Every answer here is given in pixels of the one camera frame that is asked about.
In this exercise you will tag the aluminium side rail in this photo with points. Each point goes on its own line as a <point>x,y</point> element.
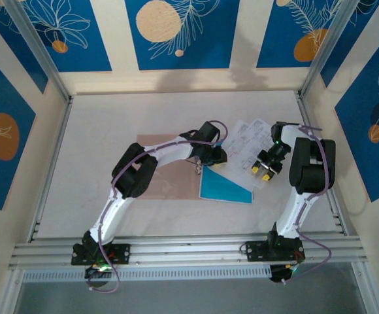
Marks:
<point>307,111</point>
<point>62,137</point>

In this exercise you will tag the aluminium frame post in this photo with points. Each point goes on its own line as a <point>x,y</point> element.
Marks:
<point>39,49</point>
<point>326,49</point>

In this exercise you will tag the aluminium mounting rail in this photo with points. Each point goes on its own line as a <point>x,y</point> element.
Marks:
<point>189,248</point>

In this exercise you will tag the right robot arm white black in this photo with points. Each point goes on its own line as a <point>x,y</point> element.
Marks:
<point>307,163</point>

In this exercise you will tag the black controller box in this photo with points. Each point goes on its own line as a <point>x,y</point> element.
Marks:
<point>282,273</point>

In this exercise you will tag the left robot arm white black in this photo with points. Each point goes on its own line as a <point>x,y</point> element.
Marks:
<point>134,170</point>

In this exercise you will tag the printed drawing sheet red stamp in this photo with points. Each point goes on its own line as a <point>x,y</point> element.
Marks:
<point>238,153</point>

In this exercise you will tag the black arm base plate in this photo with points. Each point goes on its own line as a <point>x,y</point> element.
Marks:
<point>121,253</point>
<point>258,251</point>

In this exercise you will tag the blue sheet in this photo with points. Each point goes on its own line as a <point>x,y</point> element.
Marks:
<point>219,189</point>

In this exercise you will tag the metal folder lever clip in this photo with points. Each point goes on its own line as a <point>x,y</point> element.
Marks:
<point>198,168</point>

